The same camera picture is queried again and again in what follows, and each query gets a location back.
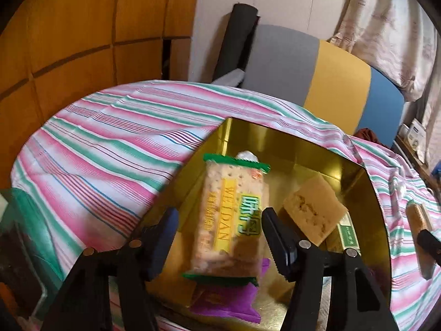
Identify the striped pink green cloth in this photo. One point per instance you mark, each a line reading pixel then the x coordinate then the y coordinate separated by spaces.
pixel 94 169

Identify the gold metal tin box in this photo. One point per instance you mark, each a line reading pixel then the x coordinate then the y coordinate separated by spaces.
pixel 293 162

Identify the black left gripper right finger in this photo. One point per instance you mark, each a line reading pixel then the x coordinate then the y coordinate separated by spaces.
pixel 320 275

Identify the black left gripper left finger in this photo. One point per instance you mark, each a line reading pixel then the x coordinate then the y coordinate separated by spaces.
pixel 83 301

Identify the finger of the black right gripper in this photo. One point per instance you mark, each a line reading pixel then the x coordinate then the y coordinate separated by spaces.
pixel 430 244

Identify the purple snack packet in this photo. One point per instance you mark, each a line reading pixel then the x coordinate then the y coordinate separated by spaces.
pixel 226 297

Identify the wooden wardrobe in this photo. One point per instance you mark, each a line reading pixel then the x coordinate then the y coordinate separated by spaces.
pixel 54 52

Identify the black rolled mat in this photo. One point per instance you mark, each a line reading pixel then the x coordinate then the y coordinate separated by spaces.
pixel 241 24

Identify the cluttered wooden desk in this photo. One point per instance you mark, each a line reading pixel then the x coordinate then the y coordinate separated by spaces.
pixel 410 143

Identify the green yellow cracker packet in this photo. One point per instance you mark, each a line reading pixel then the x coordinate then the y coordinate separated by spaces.
pixel 228 241

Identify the white crumpled plastic wrapper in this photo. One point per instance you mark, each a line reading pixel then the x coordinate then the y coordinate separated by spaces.
pixel 247 156

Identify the floral curtain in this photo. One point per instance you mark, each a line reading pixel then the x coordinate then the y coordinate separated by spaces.
pixel 398 38

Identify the grey yellow blue chair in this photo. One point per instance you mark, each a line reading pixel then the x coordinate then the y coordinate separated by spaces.
pixel 328 81

